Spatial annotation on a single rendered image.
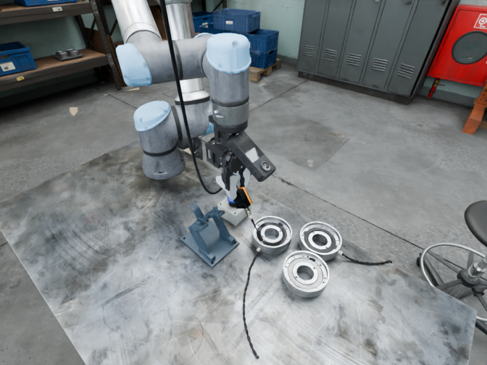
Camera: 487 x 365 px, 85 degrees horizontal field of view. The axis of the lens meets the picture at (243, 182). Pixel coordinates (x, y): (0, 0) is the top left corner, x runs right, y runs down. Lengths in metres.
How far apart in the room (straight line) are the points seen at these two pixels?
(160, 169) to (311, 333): 0.66
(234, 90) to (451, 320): 0.65
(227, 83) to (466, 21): 3.58
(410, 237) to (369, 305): 1.40
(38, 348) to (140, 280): 1.07
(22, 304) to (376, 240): 2.05
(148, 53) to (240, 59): 0.17
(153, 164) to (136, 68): 0.45
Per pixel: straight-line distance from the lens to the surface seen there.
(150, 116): 0.87
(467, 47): 3.98
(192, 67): 0.58
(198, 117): 0.89
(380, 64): 3.86
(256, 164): 0.55
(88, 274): 0.78
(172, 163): 0.95
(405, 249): 1.98
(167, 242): 0.76
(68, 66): 3.87
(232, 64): 0.49
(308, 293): 0.64
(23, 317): 1.87
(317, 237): 0.76
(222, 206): 0.77
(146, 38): 0.60
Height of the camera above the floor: 1.39
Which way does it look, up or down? 40 degrees down
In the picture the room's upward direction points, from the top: straight up
